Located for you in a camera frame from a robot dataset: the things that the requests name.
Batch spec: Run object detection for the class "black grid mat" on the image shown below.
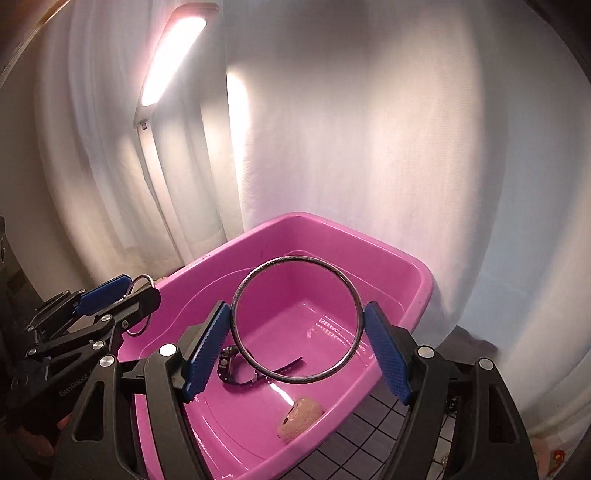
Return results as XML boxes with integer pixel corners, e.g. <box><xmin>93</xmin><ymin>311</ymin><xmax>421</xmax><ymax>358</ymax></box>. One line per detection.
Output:
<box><xmin>295</xmin><ymin>396</ymin><xmax>462</xmax><ymax>480</ymax></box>

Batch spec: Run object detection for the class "black wristwatch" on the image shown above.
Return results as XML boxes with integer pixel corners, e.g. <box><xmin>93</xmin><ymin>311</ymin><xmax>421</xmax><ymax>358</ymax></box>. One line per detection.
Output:
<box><xmin>217</xmin><ymin>346</ymin><xmax>308</xmax><ymax>387</ymax></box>

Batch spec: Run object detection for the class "person's left hand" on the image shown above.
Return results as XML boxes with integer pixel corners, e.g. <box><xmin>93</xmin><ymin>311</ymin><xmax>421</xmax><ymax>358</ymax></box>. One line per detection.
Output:
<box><xmin>8</xmin><ymin>412</ymin><xmax>71</xmax><ymax>463</ymax></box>

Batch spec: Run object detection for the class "white curtain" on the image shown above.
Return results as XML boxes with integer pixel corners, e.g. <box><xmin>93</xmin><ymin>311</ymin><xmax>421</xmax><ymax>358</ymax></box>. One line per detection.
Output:
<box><xmin>28</xmin><ymin>0</ymin><xmax>591</xmax><ymax>439</ymax></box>

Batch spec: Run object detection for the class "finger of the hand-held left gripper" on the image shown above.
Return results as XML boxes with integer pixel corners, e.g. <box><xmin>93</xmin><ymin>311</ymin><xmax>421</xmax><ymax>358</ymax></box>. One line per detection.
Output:
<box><xmin>25</xmin><ymin>274</ymin><xmax>136</xmax><ymax>346</ymax></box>
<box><xmin>27</xmin><ymin>285</ymin><xmax>163</xmax><ymax>370</ymax></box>

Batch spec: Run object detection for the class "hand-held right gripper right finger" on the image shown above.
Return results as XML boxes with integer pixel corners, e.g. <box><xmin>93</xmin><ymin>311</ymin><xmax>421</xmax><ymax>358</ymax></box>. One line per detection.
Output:
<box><xmin>364</xmin><ymin>302</ymin><xmax>539</xmax><ymax>480</ymax></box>

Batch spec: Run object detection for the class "large dark metal bangle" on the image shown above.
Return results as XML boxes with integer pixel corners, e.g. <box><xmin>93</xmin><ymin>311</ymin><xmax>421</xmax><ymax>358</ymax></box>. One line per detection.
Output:
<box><xmin>230</xmin><ymin>255</ymin><xmax>362</xmax><ymax>385</ymax></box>

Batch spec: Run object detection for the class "small silver metal ring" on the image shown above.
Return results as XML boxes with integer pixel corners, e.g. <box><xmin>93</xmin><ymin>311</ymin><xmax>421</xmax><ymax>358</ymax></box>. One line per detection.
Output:
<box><xmin>126</xmin><ymin>274</ymin><xmax>156</xmax><ymax>336</ymax></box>

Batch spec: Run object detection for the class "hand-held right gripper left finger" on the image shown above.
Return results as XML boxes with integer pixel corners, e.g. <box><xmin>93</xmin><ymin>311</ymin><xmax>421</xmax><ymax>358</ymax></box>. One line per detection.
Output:
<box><xmin>51</xmin><ymin>300</ymin><xmax>232</xmax><ymax>480</ymax></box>

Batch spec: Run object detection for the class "white desk lamp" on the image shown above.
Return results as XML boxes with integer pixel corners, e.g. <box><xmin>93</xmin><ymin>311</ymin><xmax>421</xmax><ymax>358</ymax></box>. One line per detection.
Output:
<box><xmin>133</xmin><ymin>2</ymin><xmax>221</xmax><ymax>278</ymax></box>

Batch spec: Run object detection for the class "pink plastic basin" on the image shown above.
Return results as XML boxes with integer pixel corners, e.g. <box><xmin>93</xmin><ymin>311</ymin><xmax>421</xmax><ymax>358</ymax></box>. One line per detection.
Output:
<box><xmin>115</xmin><ymin>211</ymin><xmax>435</xmax><ymax>480</ymax></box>

